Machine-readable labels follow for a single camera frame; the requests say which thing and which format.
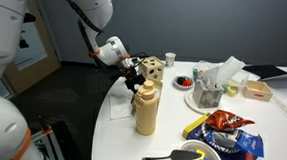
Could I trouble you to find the beige water bottle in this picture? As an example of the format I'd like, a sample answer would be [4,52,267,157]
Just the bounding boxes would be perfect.
[130,78,160,137]

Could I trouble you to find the wooden shape sorter box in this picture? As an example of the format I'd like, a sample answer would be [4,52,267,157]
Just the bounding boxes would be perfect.
[137,55,166,81]

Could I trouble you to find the white paper cup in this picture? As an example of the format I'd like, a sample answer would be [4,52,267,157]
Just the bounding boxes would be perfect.
[163,51,177,69]

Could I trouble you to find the black orange tripod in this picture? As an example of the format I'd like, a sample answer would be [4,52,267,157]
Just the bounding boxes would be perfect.
[27,113,71,160]

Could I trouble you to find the black flat remote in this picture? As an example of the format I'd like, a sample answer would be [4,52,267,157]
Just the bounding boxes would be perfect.
[130,94,138,106]

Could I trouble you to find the white flat plate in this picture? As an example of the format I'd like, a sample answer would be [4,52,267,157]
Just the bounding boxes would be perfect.
[183,89,225,116]

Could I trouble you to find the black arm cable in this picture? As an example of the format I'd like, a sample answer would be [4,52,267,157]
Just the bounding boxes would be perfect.
[49,0,106,53]

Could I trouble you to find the white tissue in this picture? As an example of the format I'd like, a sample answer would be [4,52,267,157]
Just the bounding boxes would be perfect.
[201,54,247,91]

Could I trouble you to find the dark tablet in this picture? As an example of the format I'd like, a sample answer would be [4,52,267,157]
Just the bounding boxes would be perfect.
[242,62,287,83]

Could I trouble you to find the yellow tape roll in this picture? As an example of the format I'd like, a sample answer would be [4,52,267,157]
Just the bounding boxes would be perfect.
[225,83,239,98]

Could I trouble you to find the orange chip bag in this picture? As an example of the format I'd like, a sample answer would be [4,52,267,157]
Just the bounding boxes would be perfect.
[204,108,257,134]

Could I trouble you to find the blue snack bag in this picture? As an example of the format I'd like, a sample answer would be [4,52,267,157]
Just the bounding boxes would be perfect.
[198,122,267,158]

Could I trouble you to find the small patterned plate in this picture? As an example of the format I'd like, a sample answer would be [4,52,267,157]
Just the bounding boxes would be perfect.
[172,75,196,91]

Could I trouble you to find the white paper napkin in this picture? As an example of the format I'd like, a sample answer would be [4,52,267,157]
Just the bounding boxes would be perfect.
[107,87,137,122]

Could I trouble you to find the small wooden tray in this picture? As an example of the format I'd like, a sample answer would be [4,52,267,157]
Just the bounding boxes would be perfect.
[240,79,275,103]

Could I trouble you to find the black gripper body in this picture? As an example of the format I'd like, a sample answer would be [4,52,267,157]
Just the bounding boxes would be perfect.
[118,54,147,80]

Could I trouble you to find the red small toy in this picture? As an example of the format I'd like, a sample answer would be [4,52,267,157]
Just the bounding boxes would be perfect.
[181,78,194,88]

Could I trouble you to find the grey tissue box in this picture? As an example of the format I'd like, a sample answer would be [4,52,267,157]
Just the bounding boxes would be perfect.
[191,78,226,111]

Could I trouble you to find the clear plastic container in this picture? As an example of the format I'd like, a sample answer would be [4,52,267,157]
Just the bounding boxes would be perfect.
[191,59,252,98]

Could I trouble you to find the white round bowl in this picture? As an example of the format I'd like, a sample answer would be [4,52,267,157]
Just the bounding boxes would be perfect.
[178,138,227,160]

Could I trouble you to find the green marker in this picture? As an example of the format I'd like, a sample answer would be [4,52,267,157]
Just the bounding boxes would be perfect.
[192,68,200,81]

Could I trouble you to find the brown wooden door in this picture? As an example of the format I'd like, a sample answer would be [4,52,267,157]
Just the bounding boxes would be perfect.
[1,0,66,98]

